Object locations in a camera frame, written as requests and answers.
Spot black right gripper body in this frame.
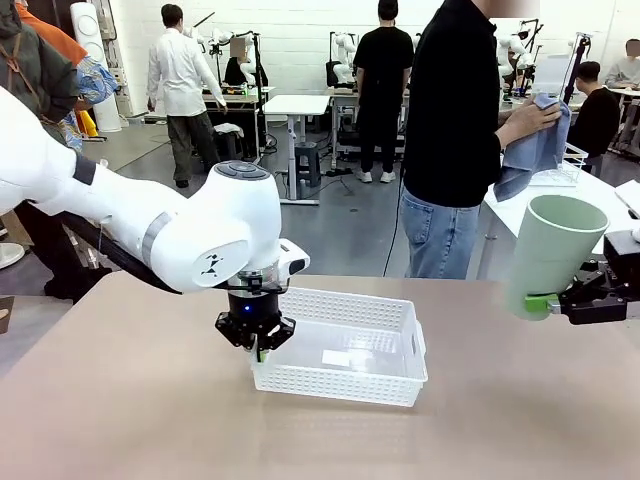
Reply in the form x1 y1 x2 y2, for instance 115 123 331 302
605 269 640 321

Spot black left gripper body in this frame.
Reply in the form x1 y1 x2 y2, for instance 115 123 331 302
227 291 285 347

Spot light green cup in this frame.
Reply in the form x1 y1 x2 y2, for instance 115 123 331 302
503 194 611 322

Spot white perforated plastic basket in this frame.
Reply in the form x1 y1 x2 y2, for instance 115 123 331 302
249 287 429 409

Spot blue cleaning cloth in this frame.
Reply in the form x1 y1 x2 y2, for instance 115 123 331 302
493 92 573 204

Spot person's right forearm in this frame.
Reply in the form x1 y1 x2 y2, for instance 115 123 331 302
495 119 521 150

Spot person's right hand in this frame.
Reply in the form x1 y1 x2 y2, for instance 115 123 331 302
514 102 565 144

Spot white side table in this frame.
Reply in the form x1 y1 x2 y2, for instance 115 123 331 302
477 169 640 281

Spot white paper sheet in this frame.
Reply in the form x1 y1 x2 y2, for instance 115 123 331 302
613 179 640 217

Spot seated person in black hoodie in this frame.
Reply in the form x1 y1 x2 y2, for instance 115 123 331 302
567 60 621 161

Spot grey plastic stool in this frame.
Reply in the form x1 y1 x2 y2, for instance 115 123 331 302
293 142 321 189

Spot dark chair with white cloth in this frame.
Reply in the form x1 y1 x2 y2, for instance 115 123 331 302
213 122 246 161

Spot person in grey sweater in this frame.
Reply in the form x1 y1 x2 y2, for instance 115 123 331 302
603 38 640 90

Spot black tripod pole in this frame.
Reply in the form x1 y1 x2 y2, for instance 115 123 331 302
562 32 596 104

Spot white standing desk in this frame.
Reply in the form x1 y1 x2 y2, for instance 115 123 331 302
262 94 332 206

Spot wooden top workbench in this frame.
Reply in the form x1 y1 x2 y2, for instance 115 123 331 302
202 84 276 161

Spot black vertical stand pole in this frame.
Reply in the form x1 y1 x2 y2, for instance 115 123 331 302
251 32 267 161

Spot person black shirt blue jeans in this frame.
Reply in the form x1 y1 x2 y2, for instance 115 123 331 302
399 0 542 280

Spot brown wooden board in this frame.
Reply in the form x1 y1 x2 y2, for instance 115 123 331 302
0 295 16 335

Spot white floor fan base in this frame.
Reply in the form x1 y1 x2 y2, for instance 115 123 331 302
0 242 26 271

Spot seated person behind workbench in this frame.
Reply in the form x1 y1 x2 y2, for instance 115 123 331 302
223 35 256 87

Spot man in white coat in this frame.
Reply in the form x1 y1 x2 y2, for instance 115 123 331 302
145 3 229 189

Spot man in black t-shirt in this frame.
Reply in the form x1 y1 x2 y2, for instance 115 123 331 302
352 0 415 185

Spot white tower air conditioner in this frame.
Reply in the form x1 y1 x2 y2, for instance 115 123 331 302
69 2 124 134

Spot person in dark green jacket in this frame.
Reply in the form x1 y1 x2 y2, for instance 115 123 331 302
0 0 101 304

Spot person in orange jacket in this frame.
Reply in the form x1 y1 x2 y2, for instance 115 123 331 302
14 0 121 154

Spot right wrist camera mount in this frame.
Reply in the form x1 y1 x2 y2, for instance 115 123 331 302
603 227 640 274

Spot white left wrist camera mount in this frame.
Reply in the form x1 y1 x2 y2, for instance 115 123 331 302
278 238 312 277

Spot white wire rack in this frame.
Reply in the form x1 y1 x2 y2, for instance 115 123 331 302
529 142 590 189

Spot black cable bundle left arm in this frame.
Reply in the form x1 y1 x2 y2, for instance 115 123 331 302
24 199 184 296

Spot black floor cable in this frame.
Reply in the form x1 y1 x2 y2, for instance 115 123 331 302
382 164 407 277

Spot grey frame workbench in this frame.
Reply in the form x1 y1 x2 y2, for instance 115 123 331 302
327 84 411 171

